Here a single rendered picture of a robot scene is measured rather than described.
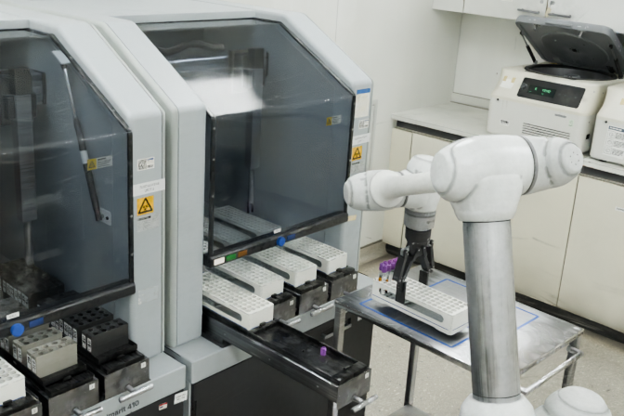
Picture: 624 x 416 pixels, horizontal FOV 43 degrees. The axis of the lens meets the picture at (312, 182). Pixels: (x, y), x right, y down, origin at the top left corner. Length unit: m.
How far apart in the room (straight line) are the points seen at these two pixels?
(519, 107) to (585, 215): 0.65
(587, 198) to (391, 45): 1.38
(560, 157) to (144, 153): 1.01
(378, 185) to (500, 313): 0.59
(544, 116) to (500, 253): 2.57
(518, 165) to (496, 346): 0.37
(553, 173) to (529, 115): 2.53
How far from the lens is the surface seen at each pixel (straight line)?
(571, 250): 4.27
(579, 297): 4.32
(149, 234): 2.12
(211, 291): 2.37
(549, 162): 1.70
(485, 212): 1.64
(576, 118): 4.12
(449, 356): 2.22
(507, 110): 4.30
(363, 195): 2.12
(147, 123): 2.02
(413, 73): 4.79
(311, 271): 2.55
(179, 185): 2.14
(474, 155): 1.62
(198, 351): 2.32
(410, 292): 2.36
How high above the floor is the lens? 1.89
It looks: 18 degrees down
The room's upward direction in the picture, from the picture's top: 4 degrees clockwise
